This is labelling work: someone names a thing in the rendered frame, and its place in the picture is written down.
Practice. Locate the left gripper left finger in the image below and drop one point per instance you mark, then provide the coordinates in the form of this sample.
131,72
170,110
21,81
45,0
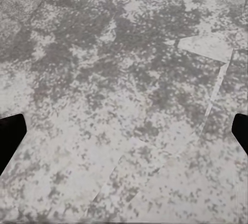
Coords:
12,131

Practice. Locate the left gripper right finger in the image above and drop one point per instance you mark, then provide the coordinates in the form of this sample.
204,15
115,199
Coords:
240,130

